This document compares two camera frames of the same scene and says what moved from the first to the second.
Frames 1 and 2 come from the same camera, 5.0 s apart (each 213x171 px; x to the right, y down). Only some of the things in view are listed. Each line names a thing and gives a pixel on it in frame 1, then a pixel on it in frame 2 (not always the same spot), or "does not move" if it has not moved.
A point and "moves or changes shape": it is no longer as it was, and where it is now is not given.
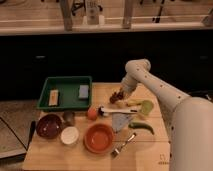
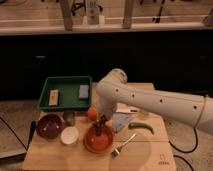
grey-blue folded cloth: [119, 120] does not move
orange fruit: [92, 113] does not move
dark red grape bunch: [116, 96] moves or changes shape
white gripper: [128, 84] to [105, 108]
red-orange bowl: [99, 137] does not move
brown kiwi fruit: [68, 117] does not move
